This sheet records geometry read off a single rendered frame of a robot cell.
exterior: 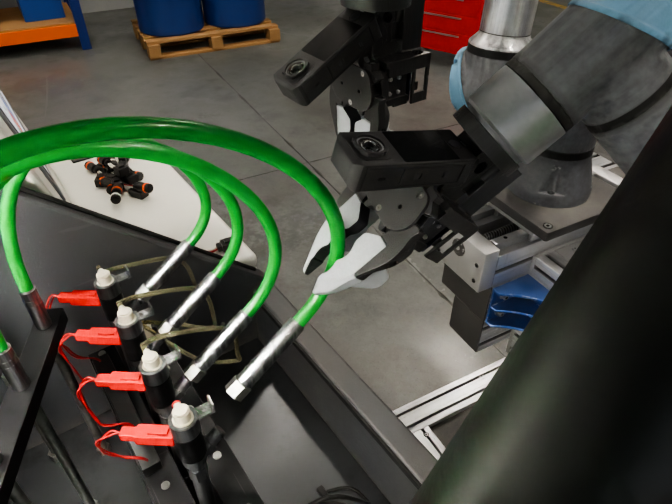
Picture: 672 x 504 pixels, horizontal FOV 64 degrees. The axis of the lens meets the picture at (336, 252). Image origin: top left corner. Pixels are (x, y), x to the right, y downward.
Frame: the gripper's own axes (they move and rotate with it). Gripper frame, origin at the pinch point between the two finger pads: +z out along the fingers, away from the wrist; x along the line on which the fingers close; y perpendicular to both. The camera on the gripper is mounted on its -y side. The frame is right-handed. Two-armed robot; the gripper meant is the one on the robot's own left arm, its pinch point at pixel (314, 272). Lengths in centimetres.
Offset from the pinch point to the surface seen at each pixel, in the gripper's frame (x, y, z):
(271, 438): 1.2, 25.9, 33.1
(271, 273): 5.8, 2.7, 6.4
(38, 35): 469, 99, 206
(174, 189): 57, 21, 34
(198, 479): -8.8, 1.9, 23.6
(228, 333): 3.2, 2.1, 14.2
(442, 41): 313, 291, -36
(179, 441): -7.3, -3.7, 18.7
